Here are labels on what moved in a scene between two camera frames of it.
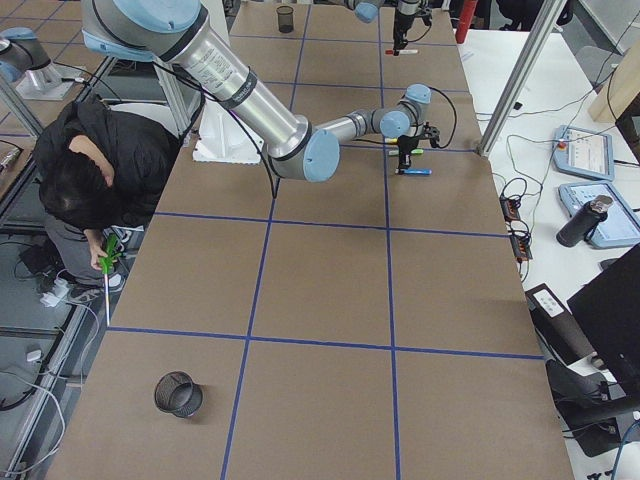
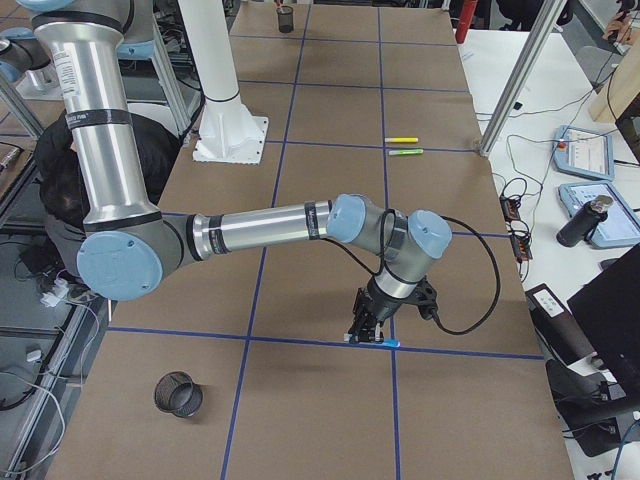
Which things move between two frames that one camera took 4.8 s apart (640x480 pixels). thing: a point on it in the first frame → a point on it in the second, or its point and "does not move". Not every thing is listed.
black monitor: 610,313 does not move
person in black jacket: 102,167 does not move
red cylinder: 465,20 does not move
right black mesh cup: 177,393 does not move
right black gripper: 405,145 → 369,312
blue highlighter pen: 417,171 → 387,343
